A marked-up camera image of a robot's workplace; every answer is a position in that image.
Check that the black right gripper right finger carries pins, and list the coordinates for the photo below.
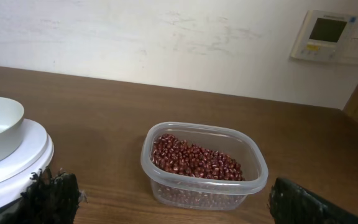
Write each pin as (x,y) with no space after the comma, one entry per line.
(290,203)

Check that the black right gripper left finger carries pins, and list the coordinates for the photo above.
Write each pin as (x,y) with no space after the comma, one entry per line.
(47,200)

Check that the white digital kitchen scale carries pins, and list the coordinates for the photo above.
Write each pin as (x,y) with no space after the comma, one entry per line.
(34,153)

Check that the clear plastic container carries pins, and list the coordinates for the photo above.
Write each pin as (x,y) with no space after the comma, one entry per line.
(206,194)

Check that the red adzuki beans in container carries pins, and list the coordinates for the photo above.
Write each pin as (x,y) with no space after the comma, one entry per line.
(180,157)

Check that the white wall control panel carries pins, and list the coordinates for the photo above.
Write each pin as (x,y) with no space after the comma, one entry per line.
(327,37)

